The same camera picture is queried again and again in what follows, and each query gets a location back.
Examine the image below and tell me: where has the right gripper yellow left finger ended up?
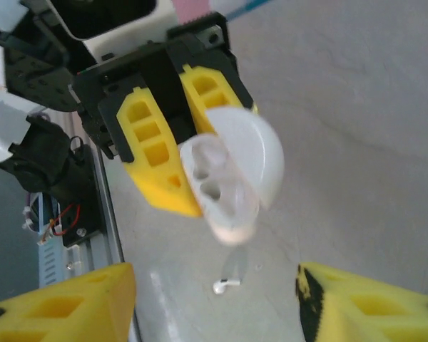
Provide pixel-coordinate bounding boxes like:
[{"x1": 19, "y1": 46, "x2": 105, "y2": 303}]
[{"x1": 0, "y1": 262, "x2": 137, "y2": 342}]

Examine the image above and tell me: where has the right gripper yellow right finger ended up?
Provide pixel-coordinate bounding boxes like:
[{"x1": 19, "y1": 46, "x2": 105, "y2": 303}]
[{"x1": 295, "y1": 261, "x2": 428, "y2": 342}]

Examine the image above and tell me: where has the white earbud charging case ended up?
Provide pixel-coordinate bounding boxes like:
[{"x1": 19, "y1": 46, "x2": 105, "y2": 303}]
[{"x1": 179, "y1": 105, "x2": 285, "y2": 247}]

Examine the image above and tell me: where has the grey slotted cable duct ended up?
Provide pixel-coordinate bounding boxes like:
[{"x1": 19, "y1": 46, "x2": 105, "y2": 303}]
[{"x1": 38, "y1": 242, "x2": 63, "y2": 288}]

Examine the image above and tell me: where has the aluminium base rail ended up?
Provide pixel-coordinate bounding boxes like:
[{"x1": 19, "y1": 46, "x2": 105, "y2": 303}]
[{"x1": 66, "y1": 144, "x2": 128, "y2": 279}]

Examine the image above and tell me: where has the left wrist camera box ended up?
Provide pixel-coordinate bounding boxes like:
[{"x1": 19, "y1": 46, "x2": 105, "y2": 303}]
[{"x1": 49, "y1": 0, "x2": 179, "y2": 67}]

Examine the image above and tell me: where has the white wireless earbud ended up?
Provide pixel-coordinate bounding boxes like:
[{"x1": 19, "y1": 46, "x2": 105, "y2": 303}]
[{"x1": 213, "y1": 277, "x2": 242, "y2": 295}]

